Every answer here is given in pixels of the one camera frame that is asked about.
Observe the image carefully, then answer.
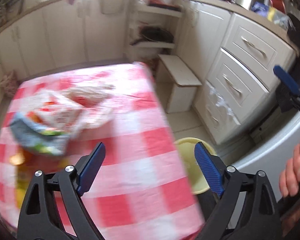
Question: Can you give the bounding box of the floral waste basket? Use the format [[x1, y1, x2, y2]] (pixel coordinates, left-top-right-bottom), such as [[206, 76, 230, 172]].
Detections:
[[0, 70, 20, 98]]

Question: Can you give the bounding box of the blue green snack wrapper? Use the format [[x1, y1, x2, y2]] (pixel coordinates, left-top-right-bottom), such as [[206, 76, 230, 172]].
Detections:
[[9, 112, 70, 156]]

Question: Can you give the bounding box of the white corner shelf rack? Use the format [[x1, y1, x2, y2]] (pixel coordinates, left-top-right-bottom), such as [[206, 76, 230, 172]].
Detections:
[[126, 3, 183, 61]]

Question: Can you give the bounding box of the white lower cabinet row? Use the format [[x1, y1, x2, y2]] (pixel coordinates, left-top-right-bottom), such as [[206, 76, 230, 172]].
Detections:
[[0, 0, 131, 81]]

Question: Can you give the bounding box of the white drawer cabinet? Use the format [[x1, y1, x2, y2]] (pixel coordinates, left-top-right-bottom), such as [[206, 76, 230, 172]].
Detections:
[[193, 12, 297, 145]]

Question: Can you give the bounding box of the person's right hand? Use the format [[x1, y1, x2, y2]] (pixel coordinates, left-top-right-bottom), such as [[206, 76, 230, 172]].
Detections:
[[279, 143, 300, 198]]

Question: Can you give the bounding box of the dark pan on shelf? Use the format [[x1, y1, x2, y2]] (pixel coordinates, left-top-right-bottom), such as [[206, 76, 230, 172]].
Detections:
[[130, 26, 174, 46]]

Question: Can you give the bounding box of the white red printed wrapper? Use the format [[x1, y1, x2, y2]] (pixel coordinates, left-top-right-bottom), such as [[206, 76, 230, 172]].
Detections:
[[23, 88, 114, 138]]

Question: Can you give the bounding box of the small white step stool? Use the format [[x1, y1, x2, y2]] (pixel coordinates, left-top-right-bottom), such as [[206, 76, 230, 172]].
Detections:
[[156, 54, 202, 113]]

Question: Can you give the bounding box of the red white checkered tablecloth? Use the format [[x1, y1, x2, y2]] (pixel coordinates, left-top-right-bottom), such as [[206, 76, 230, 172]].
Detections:
[[0, 63, 204, 239]]

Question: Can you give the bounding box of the yellow plastic trash basin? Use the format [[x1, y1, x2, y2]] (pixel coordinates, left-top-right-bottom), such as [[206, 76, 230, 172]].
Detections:
[[174, 137, 217, 195]]

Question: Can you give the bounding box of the clear plastic bag on drawer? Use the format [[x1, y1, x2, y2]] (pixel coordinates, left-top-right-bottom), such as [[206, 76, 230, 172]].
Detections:
[[205, 81, 241, 125]]

